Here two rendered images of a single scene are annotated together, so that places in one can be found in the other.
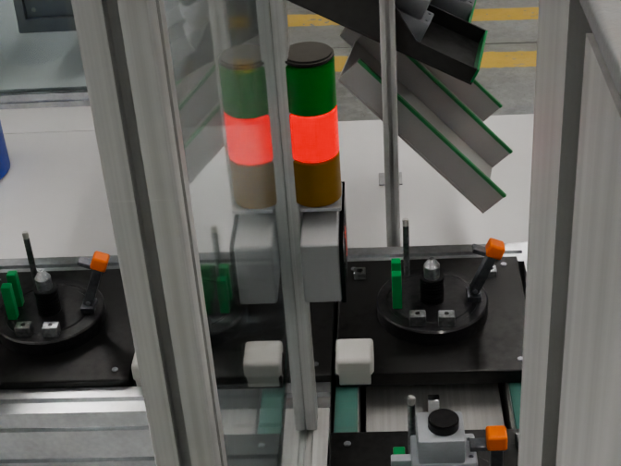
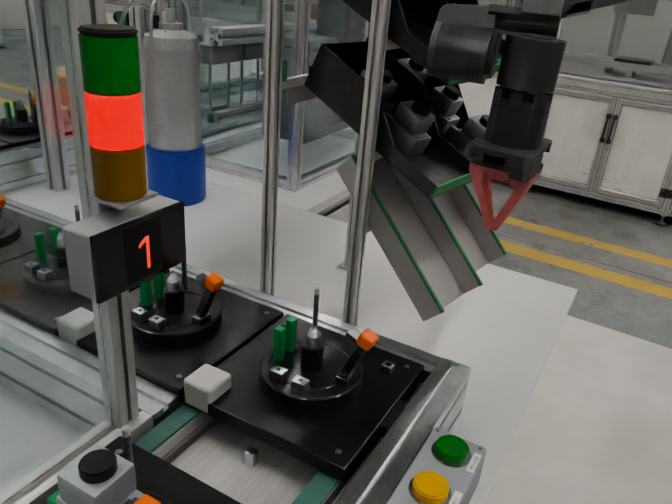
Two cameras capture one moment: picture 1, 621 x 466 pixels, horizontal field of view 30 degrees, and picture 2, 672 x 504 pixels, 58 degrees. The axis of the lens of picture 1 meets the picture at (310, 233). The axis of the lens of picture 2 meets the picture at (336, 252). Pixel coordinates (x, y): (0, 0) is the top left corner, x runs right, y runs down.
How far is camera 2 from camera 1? 81 cm
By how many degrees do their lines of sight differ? 21
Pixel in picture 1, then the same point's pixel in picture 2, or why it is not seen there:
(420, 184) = not seen: hidden behind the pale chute
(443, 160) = (400, 262)
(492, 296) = (370, 387)
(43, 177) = (213, 212)
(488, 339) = (329, 421)
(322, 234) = (92, 225)
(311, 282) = (72, 270)
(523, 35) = (655, 273)
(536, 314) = not seen: outside the picture
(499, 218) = (473, 343)
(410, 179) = not seen: hidden behind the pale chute
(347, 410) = (170, 425)
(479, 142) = (457, 268)
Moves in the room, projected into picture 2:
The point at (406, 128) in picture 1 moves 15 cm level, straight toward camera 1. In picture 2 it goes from (377, 224) to (327, 257)
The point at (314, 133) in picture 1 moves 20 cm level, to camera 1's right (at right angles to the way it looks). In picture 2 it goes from (95, 114) to (290, 156)
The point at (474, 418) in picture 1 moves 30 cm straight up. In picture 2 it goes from (275, 487) to (285, 262)
